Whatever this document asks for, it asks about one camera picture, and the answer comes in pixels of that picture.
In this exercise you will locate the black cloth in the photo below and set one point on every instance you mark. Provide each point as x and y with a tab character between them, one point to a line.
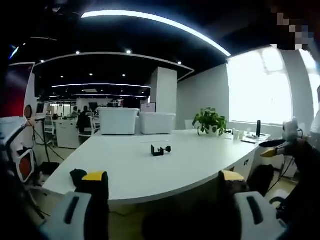
78	177

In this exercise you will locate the white display screen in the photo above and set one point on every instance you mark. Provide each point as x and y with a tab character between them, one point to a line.
148	107

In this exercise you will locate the grey office chair armrest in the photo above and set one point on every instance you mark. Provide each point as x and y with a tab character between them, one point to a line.
277	201

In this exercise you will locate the low white storage box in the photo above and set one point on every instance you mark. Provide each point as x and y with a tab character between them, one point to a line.
157	123

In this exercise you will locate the green potted plant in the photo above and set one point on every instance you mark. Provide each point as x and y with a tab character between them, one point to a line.
210	122

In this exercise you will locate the black fixed fixture clamp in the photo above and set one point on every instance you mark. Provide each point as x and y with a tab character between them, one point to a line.
157	151

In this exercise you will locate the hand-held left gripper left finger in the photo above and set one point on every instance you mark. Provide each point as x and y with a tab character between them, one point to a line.
75	212

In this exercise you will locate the large white storage box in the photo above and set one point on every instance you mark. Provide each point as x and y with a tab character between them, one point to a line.
117	121

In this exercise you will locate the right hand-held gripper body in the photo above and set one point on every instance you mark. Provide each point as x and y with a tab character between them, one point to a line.
291	128

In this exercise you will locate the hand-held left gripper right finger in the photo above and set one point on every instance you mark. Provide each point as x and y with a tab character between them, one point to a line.
257	212

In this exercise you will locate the dark notebook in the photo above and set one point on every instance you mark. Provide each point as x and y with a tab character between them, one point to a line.
249	141

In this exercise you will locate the white and red office chair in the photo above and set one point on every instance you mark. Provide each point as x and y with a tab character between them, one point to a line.
23	165

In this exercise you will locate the white desk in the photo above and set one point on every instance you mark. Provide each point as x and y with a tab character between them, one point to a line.
140	172

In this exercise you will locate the bright window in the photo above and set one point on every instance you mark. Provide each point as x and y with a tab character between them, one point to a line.
257	87

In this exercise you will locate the black bottle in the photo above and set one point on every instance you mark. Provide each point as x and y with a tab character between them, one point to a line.
258	128

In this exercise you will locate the long ceiling light strip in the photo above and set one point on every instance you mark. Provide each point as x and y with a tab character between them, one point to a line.
160	22

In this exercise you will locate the white cup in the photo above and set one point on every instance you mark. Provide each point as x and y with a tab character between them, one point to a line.
237	135

